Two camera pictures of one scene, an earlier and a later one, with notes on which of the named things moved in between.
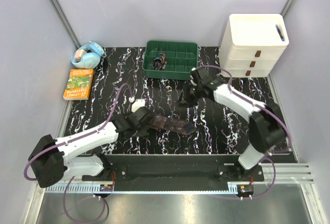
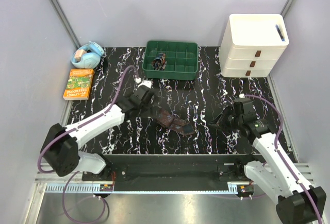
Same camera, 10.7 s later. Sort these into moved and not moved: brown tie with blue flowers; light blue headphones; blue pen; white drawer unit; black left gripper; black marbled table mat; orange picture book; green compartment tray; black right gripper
Moved: brown tie with blue flowers; black left gripper; black right gripper
Not moved: orange picture book; white drawer unit; light blue headphones; black marbled table mat; blue pen; green compartment tray
